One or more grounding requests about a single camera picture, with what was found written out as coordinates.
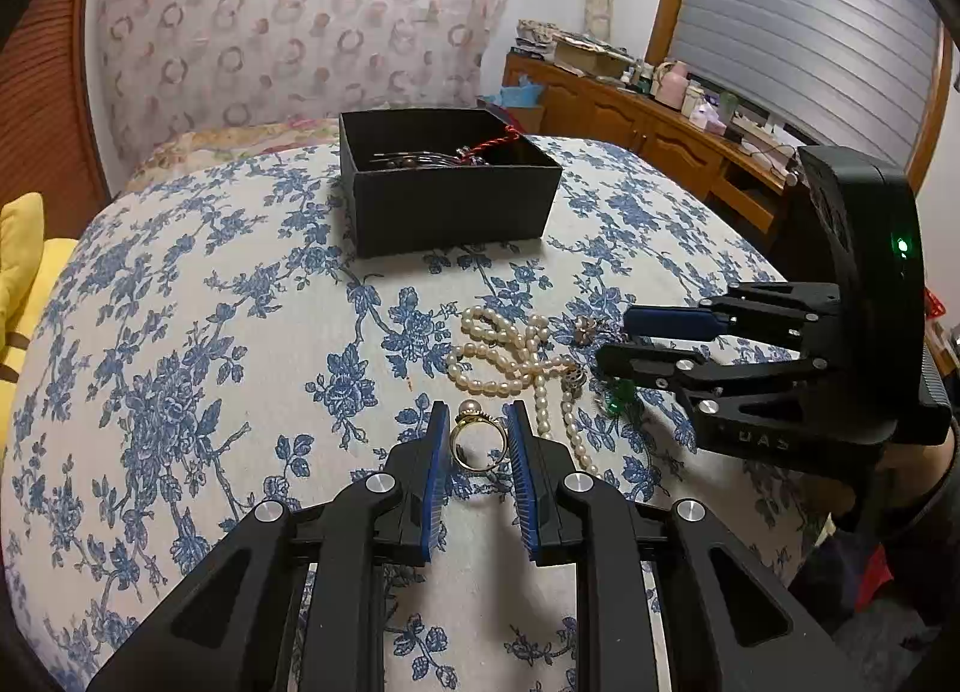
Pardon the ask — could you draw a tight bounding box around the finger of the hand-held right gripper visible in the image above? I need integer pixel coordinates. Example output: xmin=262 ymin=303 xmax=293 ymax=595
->
xmin=596 ymin=339 xmax=831 ymax=417
xmin=624 ymin=281 xmax=842 ymax=350

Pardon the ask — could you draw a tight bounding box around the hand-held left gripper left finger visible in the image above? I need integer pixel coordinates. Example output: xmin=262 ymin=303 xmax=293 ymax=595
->
xmin=86 ymin=399 xmax=452 ymax=692

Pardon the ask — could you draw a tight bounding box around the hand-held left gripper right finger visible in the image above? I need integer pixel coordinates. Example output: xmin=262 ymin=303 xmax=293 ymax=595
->
xmin=502 ymin=401 xmax=886 ymax=692

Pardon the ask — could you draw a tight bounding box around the gold pearl ring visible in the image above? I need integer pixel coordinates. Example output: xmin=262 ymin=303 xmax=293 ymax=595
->
xmin=448 ymin=398 xmax=511 ymax=473

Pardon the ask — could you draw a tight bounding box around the white pearl necklace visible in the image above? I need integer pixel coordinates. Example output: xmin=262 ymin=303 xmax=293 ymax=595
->
xmin=445 ymin=306 xmax=599 ymax=477

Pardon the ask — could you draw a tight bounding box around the black cardboard box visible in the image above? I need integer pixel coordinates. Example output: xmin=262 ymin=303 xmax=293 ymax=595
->
xmin=337 ymin=109 xmax=563 ymax=259

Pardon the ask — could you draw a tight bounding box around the red cord pendant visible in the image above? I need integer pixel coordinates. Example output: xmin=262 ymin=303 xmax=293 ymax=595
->
xmin=456 ymin=125 xmax=523 ymax=158

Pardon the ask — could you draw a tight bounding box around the silver bangle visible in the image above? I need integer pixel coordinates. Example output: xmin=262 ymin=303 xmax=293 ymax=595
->
xmin=367 ymin=148 xmax=460 ymax=173

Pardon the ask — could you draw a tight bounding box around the person's right forearm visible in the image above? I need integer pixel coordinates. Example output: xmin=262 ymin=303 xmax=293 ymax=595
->
xmin=877 ymin=429 xmax=960 ymax=537

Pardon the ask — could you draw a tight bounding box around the wooden sideboard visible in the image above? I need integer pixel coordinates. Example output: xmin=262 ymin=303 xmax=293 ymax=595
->
xmin=501 ymin=51 xmax=805 ymax=237

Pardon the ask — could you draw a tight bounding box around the purple tissue box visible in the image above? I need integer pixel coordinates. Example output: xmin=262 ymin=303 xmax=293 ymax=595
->
xmin=690 ymin=100 xmax=728 ymax=136

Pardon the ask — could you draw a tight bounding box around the blue floral bed sheet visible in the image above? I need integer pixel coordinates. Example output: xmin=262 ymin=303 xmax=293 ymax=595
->
xmin=0 ymin=136 xmax=835 ymax=692

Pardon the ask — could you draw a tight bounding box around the pink thermos jug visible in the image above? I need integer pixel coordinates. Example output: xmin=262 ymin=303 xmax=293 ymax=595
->
xmin=652 ymin=60 xmax=692 ymax=113

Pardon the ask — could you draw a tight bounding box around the grey window blind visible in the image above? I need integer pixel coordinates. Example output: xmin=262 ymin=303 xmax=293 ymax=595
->
xmin=664 ymin=0 xmax=947 ymax=163

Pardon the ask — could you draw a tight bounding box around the brown cardboard box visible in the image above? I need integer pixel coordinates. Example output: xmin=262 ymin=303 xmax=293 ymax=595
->
xmin=551 ymin=36 xmax=632 ymax=80

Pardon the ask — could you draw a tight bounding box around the pile of patterned fabric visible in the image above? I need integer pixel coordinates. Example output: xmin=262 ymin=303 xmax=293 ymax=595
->
xmin=514 ymin=17 xmax=572 ymax=61

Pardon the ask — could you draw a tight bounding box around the pink floral quilt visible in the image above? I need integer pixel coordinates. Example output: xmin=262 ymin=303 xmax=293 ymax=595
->
xmin=122 ymin=118 xmax=347 ymax=192

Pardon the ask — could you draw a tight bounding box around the yellow cushion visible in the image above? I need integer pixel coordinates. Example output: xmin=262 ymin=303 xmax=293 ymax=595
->
xmin=0 ymin=192 xmax=80 ymax=383

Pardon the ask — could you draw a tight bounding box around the circle patterned curtain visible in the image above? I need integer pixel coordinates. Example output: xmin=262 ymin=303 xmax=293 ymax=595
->
xmin=81 ymin=0 xmax=520 ymax=155

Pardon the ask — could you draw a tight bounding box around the brown slatted wooden wardrobe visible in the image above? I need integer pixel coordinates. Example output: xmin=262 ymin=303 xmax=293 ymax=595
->
xmin=0 ymin=0 xmax=115 ymax=207

